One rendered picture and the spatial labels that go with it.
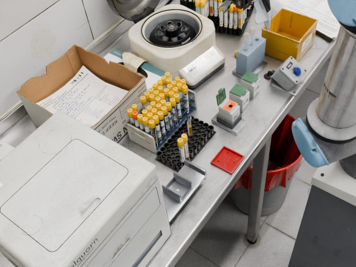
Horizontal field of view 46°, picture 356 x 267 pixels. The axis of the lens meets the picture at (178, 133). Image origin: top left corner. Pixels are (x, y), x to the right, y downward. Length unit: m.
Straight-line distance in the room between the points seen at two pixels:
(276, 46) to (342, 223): 0.58
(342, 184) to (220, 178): 0.30
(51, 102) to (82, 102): 0.10
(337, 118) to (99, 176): 0.47
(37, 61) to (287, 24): 0.83
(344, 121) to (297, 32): 0.70
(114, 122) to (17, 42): 0.37
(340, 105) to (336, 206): 0.44
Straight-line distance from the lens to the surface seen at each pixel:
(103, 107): 1.26
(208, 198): 1.10
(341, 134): 0.90
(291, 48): 1.40
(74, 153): 0.86
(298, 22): 1.50
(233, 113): 1.18
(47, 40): 1.38
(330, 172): 1.14
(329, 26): 1.59
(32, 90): 1.31
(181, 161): 1.14
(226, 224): 2.05
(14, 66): 1.33
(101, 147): 0.85
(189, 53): 1.33
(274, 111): 1.29
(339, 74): 0.79
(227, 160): 1.16
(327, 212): 1.26
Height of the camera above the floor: 1.82
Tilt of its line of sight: 50 degrees down
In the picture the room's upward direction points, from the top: 8 degrees counter-clockwise
